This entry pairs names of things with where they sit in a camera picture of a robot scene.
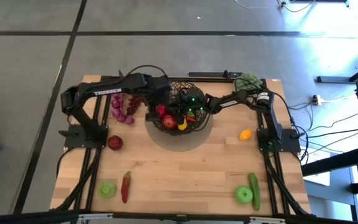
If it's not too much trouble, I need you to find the dark green cucumber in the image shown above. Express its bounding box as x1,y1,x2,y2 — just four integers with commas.
248,172,262,211

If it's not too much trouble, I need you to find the black camera gantry frame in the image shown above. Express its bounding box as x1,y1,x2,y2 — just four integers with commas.
0,208,358,224

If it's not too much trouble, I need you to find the dark wire basket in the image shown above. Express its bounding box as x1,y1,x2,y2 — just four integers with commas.
149,80,213,136

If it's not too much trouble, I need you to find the red apple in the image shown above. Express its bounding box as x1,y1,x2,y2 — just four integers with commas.
162,114,178,131

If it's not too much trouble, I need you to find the orange yellow lemon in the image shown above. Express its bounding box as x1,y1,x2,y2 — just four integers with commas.
239,129,254,141

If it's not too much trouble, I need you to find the purple grape bunch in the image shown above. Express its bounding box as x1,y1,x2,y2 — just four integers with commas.
110,93,135,125

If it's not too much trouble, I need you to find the round grey mat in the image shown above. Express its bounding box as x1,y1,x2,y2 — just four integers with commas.
144,118,214,152

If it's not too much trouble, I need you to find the grey desk leg frame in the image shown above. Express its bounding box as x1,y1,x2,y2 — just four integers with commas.
316,57,358,84

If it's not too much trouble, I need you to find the black floor beam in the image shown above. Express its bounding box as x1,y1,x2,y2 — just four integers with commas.
301,146,358,177

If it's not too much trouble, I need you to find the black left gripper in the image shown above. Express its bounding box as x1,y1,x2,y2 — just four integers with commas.
144,74,172,123

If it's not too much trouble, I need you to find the red grape bunch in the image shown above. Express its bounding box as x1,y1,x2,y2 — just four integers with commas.
126,96,142,116

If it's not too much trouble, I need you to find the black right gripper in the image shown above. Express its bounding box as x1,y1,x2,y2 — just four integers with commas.
174,86,213,126

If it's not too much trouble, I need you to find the black flat bar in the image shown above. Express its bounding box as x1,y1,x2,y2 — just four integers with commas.
188,70,244,79

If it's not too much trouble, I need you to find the red green chili pepper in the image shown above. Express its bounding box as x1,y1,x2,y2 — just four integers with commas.
121,171,132,204

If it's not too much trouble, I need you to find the silver gantry bracket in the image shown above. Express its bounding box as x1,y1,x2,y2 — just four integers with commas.
249,217,285,224
78,213,114,221

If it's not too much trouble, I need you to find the green succulent in white pot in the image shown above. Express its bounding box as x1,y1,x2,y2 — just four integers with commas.
234,71,263,94

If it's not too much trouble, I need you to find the green apple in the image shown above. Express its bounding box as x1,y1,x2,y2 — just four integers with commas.
98,181,117,199
234,185,254,205

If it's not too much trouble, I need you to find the dark red round fruit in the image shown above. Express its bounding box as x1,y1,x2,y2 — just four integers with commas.
108,135,124,152

